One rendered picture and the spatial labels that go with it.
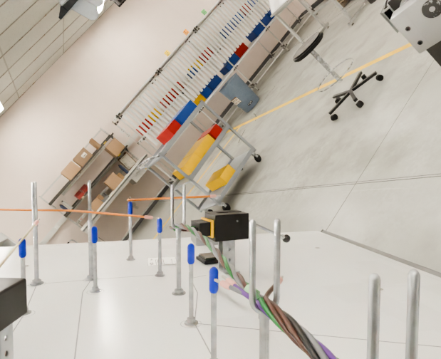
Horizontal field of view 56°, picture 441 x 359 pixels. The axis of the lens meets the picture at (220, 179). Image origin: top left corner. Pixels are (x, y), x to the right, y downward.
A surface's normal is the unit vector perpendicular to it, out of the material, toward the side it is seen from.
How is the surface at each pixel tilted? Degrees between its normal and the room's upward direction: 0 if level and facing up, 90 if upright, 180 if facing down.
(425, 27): 90
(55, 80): 90
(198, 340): 50
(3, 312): 136
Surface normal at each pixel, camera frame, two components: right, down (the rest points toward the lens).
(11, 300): 1.00, 0.00
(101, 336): 0.00, -1.00
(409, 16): -0.42, 0.70
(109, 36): 0.36, -0.07
